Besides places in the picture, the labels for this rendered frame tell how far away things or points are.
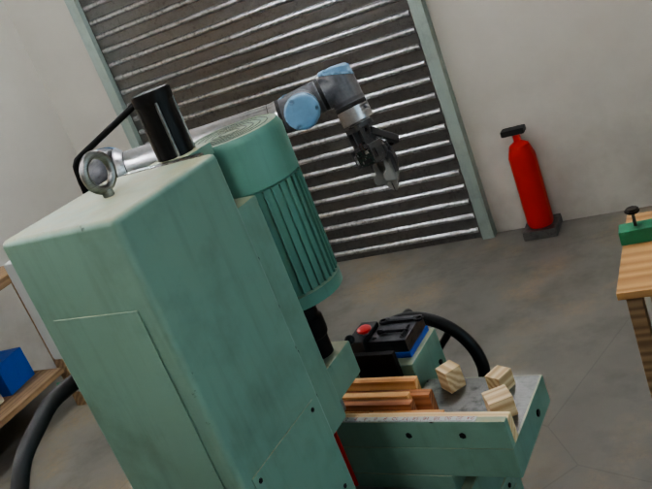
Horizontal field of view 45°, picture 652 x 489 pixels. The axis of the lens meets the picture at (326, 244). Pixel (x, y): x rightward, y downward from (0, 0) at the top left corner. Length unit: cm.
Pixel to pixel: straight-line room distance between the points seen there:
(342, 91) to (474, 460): 112
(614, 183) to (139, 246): 360
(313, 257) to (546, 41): 301
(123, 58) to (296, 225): 394
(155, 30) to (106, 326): 398
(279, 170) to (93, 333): 40
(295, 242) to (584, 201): 325
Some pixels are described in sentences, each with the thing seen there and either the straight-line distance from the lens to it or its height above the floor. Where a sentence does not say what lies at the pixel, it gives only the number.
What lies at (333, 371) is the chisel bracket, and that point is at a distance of 141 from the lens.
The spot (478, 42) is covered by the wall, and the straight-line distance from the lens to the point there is 423.
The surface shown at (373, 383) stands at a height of 96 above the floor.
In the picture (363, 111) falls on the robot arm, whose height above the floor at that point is 131.
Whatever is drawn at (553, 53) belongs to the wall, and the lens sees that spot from 418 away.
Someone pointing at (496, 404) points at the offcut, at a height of 94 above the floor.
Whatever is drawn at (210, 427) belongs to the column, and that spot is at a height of 122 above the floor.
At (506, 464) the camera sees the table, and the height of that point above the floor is 87.
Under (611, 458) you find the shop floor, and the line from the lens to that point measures 273.
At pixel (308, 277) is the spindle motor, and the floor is 125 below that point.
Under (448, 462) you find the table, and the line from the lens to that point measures 141.
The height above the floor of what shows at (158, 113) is 159.
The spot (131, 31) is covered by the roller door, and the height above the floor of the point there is 172.
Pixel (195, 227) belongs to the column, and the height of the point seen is 145.
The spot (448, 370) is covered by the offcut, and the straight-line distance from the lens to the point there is 151.
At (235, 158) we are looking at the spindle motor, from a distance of 123.
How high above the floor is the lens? 170
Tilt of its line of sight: 19 degrees down
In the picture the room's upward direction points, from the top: 21 degrees counter-clockwise
